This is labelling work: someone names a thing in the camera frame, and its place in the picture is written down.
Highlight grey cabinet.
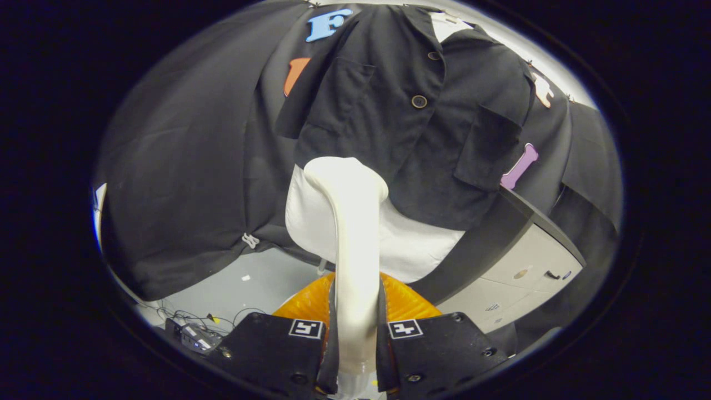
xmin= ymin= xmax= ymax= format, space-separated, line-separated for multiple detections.
xmin=408 ymin=186 xmax=587 ymax=334

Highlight black backdrop cloth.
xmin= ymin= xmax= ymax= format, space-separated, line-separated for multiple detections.
xmin=97 ymin=0 xmax=623 ymax=356

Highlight grey power strip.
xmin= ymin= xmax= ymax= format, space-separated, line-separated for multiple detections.
xmin=179 ymin=322 xmax=223 ymax=355

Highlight white shirt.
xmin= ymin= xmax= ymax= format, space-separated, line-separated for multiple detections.
xmin=285 ymin=11 xmax=473 ymax=284

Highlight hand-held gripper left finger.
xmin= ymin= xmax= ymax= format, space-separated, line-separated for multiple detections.
xmin=208 ymin=272 xmax=339 ymax=398

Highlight cream garment steamer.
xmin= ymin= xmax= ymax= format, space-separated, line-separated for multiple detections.
xmin=303 ymin=157 xmax=389 ymax=400

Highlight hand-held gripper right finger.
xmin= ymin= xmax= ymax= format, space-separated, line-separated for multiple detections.
xmin=378 ymin=272 xmax=517 ymax=398

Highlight black floor cables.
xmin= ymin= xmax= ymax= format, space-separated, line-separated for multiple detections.
xmin=136 ymin=300 xmax=267 ymax=334

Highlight black suit jacket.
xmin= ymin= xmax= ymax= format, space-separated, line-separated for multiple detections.
xmin=275 ymin=4 xmax=537 ymax=231

